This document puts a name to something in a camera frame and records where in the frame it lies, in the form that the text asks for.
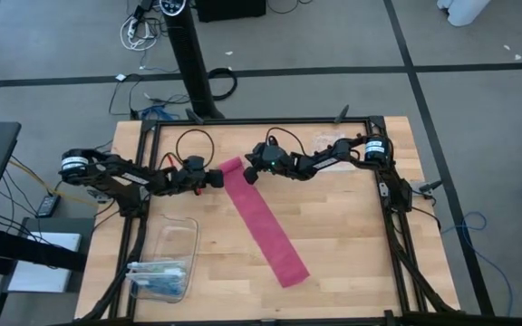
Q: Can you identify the white board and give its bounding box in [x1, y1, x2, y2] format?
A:
[6, 231, 82, 293]

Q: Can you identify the clear zipper bag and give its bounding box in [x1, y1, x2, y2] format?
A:
[309, 129, 361, 173]

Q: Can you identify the clear plastic bin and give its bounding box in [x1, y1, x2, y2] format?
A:
[126, 216, 200, 303]

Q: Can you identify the black box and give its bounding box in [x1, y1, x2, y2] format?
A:
[195, 0, 267, 24]

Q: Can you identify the zipper bag with green bandage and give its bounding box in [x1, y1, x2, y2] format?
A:
[127, 258, 189, 273]

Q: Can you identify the black aluminium table frame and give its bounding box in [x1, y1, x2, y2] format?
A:
[106, 115, 461, 326]

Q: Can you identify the tangled blue cable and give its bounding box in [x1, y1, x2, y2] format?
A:
[139, 104, 181, 121]

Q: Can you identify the black frame clip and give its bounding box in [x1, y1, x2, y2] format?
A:
[185, 107, 206, 125]
[333, 103, 351, 125]

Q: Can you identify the zipper bag with blue bandage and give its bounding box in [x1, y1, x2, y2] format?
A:
[124, 270, 186, 300]

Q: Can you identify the black cable bundle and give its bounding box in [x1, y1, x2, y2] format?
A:
[79, 212, 150, 323]
[385, 212, 459, 314]

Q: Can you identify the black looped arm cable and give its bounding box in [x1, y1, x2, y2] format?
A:
[265, 126, 308, 158]
[175, 129, 216, 172]

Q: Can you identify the black power adapter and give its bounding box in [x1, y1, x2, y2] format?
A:
[36, 194, 62, 219]

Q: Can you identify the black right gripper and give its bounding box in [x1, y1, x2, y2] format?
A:
[242, 143, 295, 186]

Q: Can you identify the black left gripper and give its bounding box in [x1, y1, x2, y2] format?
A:
[169, 156, 225, 197]

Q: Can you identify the yellow cable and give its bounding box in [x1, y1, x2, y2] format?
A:
[9, 158, 102, 208]

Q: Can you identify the black support beam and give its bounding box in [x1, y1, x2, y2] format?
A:
[0, 225, 89, 273]

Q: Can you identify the long blue cable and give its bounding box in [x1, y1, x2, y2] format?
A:
[440, 211, 515, 317]

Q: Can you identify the white plastic object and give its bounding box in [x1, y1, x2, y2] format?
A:
[436, 0, 491, 27]

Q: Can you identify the white cable bundle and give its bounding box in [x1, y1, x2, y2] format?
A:
[119, 15, 160, 53]

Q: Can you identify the pink elastic bandage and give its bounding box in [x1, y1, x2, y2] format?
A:
[218, 156, 311, 289]

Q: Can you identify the black cable coil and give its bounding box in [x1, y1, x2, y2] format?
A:
[206, 66, 239, 102]

